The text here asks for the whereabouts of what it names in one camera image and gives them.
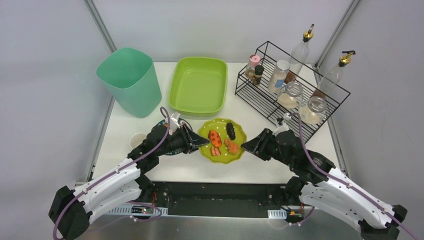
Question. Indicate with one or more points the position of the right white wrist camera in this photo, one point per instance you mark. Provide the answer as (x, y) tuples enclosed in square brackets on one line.
[(281, 124)]

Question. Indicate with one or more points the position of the small black cap spice bottle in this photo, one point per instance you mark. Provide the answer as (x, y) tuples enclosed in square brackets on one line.
[(257, 76)]

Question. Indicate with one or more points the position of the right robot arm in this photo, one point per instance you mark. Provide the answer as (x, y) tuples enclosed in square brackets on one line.
[(320, 184)]

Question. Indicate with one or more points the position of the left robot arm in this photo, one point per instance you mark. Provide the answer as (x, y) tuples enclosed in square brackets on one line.
[(73, 210)]

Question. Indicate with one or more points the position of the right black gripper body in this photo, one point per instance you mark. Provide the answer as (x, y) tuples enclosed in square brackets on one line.
[(262, 144)]

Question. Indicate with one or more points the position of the green dotted plate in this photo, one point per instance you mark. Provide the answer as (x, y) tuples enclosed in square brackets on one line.
[(219, 125)]

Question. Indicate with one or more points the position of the oil bottle gold spout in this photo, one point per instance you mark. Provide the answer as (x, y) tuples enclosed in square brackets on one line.
[(333, 76)]

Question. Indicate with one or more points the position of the pork belly piece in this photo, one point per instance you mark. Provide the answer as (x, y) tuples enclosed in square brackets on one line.
[(215, 151)]

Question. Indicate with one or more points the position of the tall oil bottle gold pump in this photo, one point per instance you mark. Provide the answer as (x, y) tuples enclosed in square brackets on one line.
[(298, 55)]

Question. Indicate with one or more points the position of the fried chicken nugget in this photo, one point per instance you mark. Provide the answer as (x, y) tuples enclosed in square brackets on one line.
[(231, 146)]

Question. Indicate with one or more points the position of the lime green plastic basin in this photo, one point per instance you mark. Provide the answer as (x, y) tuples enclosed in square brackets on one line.
[(198, 87)]

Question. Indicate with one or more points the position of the teal plastic bin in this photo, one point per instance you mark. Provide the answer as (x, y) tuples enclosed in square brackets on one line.
[(130, 77)]

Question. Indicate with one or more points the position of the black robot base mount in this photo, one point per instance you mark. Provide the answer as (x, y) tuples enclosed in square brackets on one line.
[(229, 200)]

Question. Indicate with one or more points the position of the glass jar beige contents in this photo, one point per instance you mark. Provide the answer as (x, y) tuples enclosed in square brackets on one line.
[(291, 95)]

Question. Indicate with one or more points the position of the large glass jar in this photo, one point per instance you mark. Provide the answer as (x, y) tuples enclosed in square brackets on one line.
[(313, 111)]

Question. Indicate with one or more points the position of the pink white mug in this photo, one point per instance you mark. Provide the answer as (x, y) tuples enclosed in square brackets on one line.
[(137, 139)]

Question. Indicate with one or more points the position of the white plate teal rim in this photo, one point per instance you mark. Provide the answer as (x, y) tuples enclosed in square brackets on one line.
[(181, 121)]

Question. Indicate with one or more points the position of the orange grilled fish piece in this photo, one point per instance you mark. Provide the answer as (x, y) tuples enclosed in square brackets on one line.
[(215, 138)]

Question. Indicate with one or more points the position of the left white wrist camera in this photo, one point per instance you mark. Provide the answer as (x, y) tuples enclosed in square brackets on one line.
[(173, 123)]

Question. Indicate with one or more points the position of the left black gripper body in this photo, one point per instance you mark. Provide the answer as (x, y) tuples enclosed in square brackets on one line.
[(187, 140)]

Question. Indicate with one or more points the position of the pink lid spice jar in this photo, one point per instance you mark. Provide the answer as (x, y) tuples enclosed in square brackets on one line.
[(253, 61)]

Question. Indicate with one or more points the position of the white grain shaker jar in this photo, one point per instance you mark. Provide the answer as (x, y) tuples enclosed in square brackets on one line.
[(278, 76)]

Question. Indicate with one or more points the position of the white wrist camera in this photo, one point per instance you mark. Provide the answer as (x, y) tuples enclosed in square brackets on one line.
[(173, 123), (281, 124)]

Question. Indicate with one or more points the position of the black wire rack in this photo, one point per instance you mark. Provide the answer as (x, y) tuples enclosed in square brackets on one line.
[(266, 103)]

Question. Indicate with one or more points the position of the black sea cucumber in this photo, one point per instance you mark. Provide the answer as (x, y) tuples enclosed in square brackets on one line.
[(230, 131)]

